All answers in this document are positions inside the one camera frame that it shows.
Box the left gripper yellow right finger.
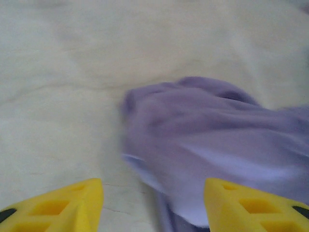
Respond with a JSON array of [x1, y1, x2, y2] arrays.
[[204, 177, 309, 232]]

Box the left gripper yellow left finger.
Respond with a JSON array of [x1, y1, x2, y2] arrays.
[[0, 177, 105, 232]]

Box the purple t-shirt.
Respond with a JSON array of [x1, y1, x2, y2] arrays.
[[119, 76, 309, 232]]

